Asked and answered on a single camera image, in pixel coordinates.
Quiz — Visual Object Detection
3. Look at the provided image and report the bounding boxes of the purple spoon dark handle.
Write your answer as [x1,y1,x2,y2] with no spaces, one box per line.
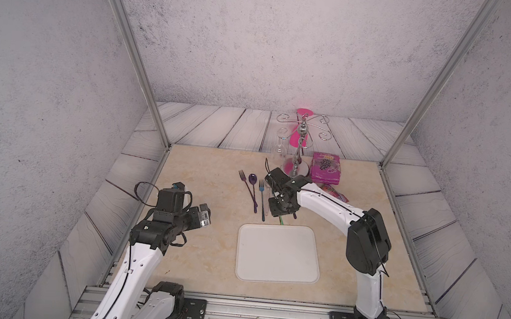
[248,173,258,213]

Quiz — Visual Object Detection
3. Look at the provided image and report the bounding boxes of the silver cup holder stand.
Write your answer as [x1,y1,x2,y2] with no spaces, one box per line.
[276,111,332,177]

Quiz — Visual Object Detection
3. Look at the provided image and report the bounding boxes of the purple fork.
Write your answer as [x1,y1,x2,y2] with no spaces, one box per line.
[238,170,257,213]

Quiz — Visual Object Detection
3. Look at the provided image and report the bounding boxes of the purple snack bag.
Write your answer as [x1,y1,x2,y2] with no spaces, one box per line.
[310,152,341,186]

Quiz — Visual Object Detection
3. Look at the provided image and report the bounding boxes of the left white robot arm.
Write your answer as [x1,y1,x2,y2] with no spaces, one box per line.
[90,182,211,319]

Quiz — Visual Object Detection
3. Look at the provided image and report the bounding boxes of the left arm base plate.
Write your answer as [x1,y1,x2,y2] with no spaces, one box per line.
[166,298,207,319]

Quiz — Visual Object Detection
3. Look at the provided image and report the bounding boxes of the silver spoon pink handle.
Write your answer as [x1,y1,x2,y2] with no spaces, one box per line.
[263,185,270,216]

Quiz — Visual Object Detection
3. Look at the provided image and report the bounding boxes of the blue fork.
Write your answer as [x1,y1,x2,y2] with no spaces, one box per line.
[258,180,266,222]

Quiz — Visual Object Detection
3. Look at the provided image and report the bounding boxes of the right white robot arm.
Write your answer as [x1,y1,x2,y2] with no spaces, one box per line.
[264,168,392,319]

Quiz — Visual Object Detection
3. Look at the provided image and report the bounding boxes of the clear glass cup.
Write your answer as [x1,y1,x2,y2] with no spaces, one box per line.
[273,127,290,163]

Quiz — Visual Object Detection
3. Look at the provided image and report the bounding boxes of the pink candy bag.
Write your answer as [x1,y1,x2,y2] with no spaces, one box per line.
[319,184,349,203]

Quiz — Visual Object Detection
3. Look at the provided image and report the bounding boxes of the pink cup on stand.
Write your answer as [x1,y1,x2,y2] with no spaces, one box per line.
[289,108,314,148]

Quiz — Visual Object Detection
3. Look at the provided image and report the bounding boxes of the white square tray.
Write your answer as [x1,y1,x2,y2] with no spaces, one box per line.
[235,224,320,284]

